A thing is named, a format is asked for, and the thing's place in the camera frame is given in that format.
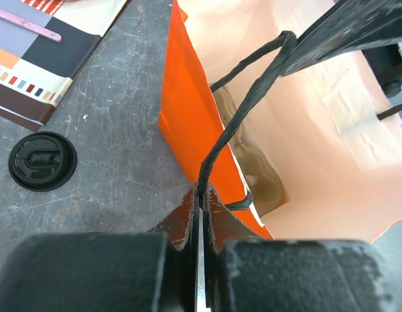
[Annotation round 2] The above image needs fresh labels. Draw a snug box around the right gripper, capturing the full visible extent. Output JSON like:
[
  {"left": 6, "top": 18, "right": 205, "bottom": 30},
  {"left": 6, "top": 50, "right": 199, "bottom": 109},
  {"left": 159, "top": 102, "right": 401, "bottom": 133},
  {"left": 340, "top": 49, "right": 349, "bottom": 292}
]
[{"left": 282, "top": 0, "right": 402, "bottom": 98}]

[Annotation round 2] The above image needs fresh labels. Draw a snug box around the orange paper gift bag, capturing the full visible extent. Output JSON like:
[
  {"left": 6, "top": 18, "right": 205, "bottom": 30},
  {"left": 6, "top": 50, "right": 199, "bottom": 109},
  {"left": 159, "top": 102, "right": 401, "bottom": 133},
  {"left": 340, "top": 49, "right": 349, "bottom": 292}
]
[{"left": 159, "top": 1, "right": 402, "bottom": 242}]

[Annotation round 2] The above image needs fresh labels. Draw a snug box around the pink handled fork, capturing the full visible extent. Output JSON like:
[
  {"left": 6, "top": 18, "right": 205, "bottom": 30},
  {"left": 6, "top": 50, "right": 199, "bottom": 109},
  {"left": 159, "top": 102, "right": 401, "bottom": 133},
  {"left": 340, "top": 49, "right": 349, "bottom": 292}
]
[{"left": 0, "top": 9, "right": 62, "bottom": 43}]

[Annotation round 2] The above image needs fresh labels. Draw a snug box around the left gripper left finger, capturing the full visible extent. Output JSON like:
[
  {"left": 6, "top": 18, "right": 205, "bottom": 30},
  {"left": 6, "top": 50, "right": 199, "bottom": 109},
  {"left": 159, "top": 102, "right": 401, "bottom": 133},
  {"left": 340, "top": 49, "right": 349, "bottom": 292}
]
[{"left": 0, "top": 187, "right": 198, "bottom": 311}]

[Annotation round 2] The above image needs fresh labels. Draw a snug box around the colourful patchwork placemat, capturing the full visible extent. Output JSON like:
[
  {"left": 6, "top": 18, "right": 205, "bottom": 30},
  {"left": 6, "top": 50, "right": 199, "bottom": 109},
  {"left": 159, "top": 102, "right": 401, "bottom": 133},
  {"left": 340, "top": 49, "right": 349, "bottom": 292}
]
[{"left": 0, "top": 0, "right": 126, "bottom": 131}]

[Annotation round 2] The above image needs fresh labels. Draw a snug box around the stack of black lids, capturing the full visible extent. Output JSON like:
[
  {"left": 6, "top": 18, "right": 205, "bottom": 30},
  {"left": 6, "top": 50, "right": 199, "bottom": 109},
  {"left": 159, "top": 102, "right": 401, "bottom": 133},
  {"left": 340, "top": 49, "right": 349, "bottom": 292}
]
[{"left": 8, "top": 131, "right": 77, "bottom": 192}]

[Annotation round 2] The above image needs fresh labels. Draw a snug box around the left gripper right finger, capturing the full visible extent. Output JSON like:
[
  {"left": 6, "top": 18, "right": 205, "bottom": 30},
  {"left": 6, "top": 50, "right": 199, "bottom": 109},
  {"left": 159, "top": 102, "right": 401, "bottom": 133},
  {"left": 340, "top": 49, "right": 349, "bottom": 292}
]
[{"left": 202, "top": 186, "right": 402, "bottom": 311}]

